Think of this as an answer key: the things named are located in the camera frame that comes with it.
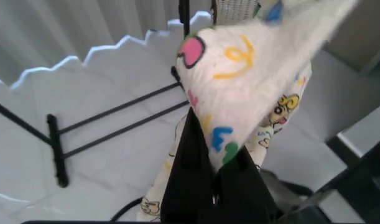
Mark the black clothes rack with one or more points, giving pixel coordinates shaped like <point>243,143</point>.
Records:
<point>57,149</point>

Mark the white curtain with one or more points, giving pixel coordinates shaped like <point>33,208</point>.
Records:
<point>68,28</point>

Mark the cream printed shirt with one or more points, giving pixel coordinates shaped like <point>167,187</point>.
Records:
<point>239,81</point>

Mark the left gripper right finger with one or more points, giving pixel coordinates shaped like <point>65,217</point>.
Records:
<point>245,199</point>

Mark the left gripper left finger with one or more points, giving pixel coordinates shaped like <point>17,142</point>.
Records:
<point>186,193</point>

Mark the white laundry basket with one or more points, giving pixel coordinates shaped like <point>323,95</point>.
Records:
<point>236,11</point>

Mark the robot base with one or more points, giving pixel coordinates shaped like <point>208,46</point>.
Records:
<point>364,186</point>

